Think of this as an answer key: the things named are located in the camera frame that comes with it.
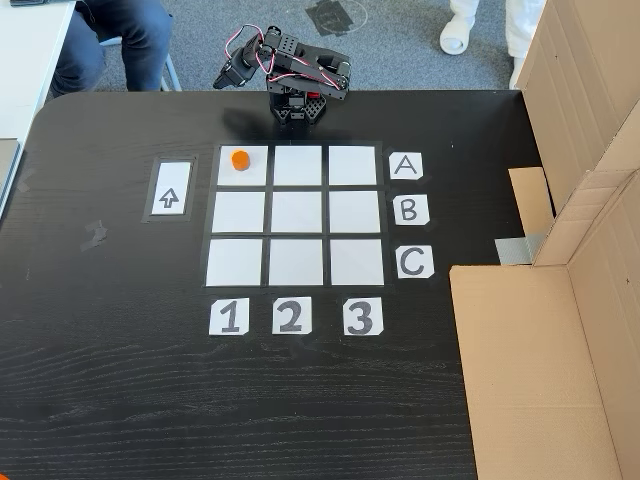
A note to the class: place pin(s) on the clear tape scraps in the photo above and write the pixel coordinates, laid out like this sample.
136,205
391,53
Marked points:
94,236
26,181

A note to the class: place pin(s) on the paper sheet number 1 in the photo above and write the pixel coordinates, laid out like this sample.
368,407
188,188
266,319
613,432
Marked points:
229,316

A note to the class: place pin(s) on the seated person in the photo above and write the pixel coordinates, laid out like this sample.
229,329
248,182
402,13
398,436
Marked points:
135,45

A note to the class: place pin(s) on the paper sheet letter B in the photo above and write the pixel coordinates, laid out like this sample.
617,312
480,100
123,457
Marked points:
411,210

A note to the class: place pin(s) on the paper sheet letter A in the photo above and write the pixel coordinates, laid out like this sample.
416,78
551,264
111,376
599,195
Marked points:
406,166

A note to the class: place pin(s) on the paper sheet letter C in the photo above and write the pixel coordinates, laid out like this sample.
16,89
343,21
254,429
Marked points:
415,262

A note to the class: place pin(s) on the white desk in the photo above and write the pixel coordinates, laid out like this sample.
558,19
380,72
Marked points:
25,60

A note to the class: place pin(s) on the standing person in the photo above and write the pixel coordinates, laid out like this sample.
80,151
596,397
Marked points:
457,30

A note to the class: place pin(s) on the white taped grid sheet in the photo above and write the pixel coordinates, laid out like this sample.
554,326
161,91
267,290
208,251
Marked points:
297,215

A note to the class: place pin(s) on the white arrow paper sheet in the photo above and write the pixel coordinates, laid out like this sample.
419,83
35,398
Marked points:
170,195

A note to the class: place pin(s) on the paper sheet number 2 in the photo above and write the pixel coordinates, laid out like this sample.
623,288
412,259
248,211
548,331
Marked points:
291,315

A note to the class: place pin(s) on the grey duct tape strip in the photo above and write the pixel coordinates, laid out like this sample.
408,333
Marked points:
517,250

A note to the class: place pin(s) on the black floor tape patch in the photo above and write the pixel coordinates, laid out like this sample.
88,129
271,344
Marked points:
332,17

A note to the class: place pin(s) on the dark flat device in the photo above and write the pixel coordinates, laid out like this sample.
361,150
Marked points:
35,2

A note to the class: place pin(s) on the grey flat board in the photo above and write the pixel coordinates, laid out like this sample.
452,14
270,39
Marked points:
7,170

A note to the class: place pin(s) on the brown cardboard box wall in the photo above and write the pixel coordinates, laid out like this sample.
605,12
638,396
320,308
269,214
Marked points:
540,380
580,100

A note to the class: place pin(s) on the pale blue chair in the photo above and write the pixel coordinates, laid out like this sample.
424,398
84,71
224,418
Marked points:
170,75

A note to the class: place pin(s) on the paper sheet number 3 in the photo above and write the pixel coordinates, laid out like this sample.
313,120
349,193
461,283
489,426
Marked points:
363,316

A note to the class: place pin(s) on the round orange token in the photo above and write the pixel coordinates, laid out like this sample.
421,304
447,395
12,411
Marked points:
240,160

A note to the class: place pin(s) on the red black table clamp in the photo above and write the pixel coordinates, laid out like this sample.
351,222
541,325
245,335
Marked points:
313,94

